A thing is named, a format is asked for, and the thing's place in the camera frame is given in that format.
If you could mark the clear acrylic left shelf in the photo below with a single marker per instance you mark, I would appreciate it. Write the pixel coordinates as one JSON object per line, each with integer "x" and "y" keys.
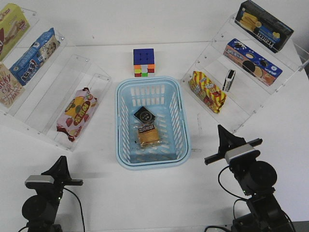
{"x": 54, "y": 85}

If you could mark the light blue plastic basket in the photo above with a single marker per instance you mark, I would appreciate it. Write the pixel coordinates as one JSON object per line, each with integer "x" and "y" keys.
{"x": 162, "y": 96}

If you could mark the yellow red snack packet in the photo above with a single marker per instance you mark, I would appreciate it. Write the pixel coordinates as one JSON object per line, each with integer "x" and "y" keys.
{"x": 207, "y": 91}

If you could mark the clear acrylic shelf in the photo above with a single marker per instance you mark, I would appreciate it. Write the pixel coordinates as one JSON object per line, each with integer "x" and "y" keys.
{"x": 54, "y": 85}
{"x": 247, "y": 94}

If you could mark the blue cookie bag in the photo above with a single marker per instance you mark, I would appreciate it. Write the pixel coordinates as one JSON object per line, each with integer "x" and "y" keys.
{"x": 32, "y": 60}

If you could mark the blue Oreo cookie box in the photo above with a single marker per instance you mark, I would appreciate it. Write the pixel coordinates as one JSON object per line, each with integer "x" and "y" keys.
{"x": 252, "y": 62}

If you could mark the yellow green snack box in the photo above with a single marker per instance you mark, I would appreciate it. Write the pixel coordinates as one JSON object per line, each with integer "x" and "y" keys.
{"x": 13, "y": 25}

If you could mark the pink strawberry cookie packet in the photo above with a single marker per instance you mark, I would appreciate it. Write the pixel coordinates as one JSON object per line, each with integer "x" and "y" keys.
{"x": 77, "y": 114}

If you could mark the colourful Rubik's cube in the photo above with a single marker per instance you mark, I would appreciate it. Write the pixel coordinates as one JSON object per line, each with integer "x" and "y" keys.
{"x": 144, "y": 62}

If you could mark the clear acrylic right shelf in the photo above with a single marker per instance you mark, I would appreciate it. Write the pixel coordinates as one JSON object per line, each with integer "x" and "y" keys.
{"x": 247, "y": 94}

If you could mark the black tissue pack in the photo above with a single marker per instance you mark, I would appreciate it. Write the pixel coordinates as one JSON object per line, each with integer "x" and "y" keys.
{"x": 144, "y": 115}

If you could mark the beige Pocky box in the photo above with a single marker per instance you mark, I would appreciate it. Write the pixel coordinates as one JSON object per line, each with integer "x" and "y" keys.
{"x": 10, "y": 88}

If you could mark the brown bread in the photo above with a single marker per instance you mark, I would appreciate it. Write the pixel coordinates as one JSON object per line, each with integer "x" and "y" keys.
{"x": 146, "y": 135}

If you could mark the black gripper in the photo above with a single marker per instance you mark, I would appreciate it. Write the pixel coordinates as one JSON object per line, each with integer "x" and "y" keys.
{"x": 56, "y": 178}
{"x": 232, "y": 147}

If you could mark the small black white box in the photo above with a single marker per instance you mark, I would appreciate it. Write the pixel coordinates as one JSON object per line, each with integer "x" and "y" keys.
{"x": 229, "y": 80}

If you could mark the black Tanza cookie box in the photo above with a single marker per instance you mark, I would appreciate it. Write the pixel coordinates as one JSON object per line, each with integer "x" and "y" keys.
{"x": 263, "y": 26}

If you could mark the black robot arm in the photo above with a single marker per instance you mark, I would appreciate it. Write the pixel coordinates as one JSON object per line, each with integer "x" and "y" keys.
{"x": 256, "y": 179}
{"x": 40, "y": 210}

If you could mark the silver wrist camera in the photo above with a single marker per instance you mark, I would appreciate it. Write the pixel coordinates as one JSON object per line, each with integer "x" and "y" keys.
{"x": 240, "y": 151}
{"x": 39, "y": 181}

